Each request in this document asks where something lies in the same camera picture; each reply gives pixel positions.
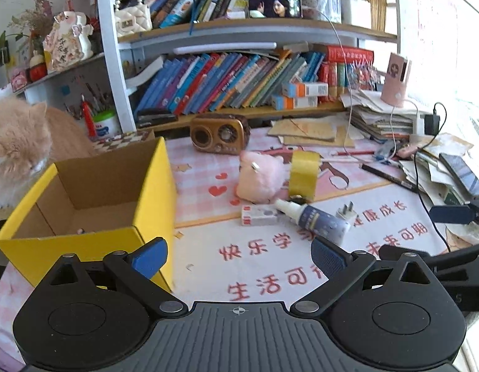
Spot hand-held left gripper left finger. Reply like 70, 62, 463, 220
49, 237, 188, 317

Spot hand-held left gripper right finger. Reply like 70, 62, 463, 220
291, 237, 434, 317

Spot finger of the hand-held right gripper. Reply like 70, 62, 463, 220
379, 242, 479, 271
429, 197, 479, 225

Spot white bottle with blue label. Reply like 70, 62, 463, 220
274, 198, 350, 246

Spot white plug adapter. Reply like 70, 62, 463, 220
337, 201, 358, 223

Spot yellow cardboard box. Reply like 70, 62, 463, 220
0, 136, 178, 293

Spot small white red box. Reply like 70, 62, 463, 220
241, 203, 279, 226

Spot pile of loose papers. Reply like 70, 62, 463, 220
400, 134, 479, 241

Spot black pen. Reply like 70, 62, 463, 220
361, 164, 418, 193

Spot small pink case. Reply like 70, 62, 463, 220
396, 143, 422, 159

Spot yellow tape roll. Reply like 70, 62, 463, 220
288, 150, 323, 202

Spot blue grey clip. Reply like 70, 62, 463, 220
373, 141, 399, 163

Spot black charger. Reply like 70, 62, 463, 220
424, 114, 441, 135

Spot pink plush toy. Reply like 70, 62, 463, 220
235, 150, 288, 204

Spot stack of notebooks and papers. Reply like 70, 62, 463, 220
340, 89, 422, 141

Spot checkered cardboard lid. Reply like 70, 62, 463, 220
93, 130, 157, 153

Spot brown paper envelopes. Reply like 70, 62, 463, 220
267, 118, 356, 148

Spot black stapler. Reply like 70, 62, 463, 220
136, 108, 179, 128

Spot green lid jar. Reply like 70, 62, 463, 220
93, 109, 122, 138

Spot brown retro radio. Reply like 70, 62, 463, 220
190, 114, 250, 153

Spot pink desk device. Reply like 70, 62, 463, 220
381, 52, 412, 108

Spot red marker pen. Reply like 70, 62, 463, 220
81, 95, 97, 138

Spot orange fluffy cat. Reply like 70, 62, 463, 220
0, 97, 95, 208

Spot thick red dictionary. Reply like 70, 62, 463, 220
326, 46, 375, 64

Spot row of blue books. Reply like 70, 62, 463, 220
135, 52, 329, 116

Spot white bookshelf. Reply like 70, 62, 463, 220
15, 0, 401, 132

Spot small pink box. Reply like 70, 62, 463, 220
11, 68, 31, 94

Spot red apple ornament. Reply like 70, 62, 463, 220
28, 50, 48, 82

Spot white light bar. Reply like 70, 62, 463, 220
173, 42, 279, 55

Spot white pen holder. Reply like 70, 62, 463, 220
340, 0, 372, 29

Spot stack of yellow books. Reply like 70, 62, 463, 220
363, 0, 387, 32

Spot pink white ceramic figurine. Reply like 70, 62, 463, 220
43, 11, 95, 72

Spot white quilted handbag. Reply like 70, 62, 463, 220
113, 0, 153, 33

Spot clear plastic organizer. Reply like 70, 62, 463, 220
301, 0, 343, 24

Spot phone with lit screen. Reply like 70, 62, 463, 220
248, 0, 303, 19

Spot dried flower bunch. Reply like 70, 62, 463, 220
11, 0, 54, 47

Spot black cable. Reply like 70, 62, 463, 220
414, 103, 451, 254

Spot pink alphabet wall poster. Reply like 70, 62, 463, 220
414, 0, 459, 97

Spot white cable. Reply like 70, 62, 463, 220
301, 6, 418, 163

